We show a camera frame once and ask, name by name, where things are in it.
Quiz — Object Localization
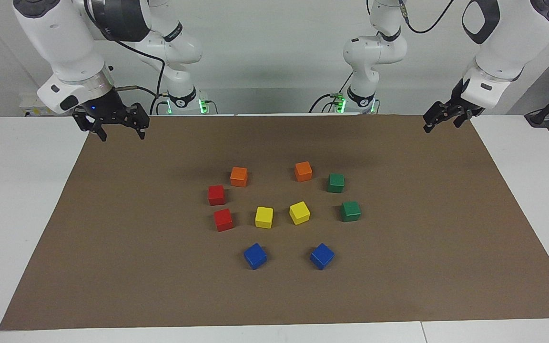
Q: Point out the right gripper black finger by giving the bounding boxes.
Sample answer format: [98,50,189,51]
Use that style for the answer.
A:
[131,102,151,141]
[80,121,108,142]

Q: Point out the red wooden cube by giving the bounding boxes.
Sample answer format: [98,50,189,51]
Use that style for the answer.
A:
[213,208,234,232]
[208,185,226,206]

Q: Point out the green wooden cube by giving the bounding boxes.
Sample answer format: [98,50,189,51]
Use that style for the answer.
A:
[327,173,346,194]
[340,201,362,223]

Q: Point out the white power strip box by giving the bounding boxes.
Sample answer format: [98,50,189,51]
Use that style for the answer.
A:
[20,93,61,117]

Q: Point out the orange wooden cube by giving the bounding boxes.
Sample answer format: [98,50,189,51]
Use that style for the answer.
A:
[230,166,249,188]
[295,161,314,182]

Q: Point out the yellow wooden cube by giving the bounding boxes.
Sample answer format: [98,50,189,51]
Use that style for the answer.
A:
[254,206,274,230]
[289,201,311,226]

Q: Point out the brown table mat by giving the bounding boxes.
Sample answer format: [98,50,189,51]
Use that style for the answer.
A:
[0,114,549,331]

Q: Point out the blue wooden cube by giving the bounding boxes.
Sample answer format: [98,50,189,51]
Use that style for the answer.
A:
[243,243,268,271]
[310,243,336,271]

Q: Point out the black right arm base cables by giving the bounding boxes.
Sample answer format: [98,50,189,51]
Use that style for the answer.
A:
[150,93,219,116]

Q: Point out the black arm base cables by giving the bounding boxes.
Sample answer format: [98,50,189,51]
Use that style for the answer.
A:
[309,71,354,114]
[150,93,219,116]

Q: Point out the black right arm gripper cable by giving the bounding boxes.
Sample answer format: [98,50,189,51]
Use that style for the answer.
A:
[84,0,166,116]

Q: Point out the black arm gripper cable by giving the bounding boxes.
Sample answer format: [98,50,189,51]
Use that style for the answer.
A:
[84,0,166,116]
[396,0,456,35]

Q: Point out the black left arm gripper cable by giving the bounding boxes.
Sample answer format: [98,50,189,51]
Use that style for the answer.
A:
[396,0,456,35]

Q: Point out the black left arm base cables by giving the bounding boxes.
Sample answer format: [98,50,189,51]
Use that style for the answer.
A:
[309,71,354,114]

